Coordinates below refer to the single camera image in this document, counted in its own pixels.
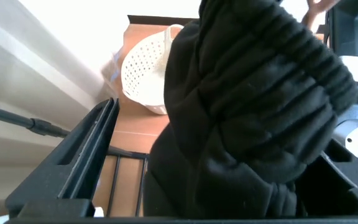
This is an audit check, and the white laundry basket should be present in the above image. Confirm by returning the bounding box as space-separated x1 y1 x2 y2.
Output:
121 24 185 116

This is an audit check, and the black garment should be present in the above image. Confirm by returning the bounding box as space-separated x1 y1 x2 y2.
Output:
143 0 358 218

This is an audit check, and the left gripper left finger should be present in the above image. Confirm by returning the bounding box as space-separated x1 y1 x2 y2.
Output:
4 98 121 218

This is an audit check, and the black clothes rack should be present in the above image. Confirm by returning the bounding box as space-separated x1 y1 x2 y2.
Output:
0 102 150 218

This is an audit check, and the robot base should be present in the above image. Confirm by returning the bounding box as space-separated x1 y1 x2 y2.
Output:
323 0 358 172

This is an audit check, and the beige curtain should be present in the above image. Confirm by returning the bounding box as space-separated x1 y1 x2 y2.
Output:
0 0 119 203

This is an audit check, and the person's forearm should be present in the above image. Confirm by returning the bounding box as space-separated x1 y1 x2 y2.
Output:
301 12 326 34

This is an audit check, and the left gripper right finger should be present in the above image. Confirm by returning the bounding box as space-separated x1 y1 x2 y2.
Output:
295 138 358 216

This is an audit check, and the person's hand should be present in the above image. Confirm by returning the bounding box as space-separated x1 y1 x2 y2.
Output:
305 0 341 16

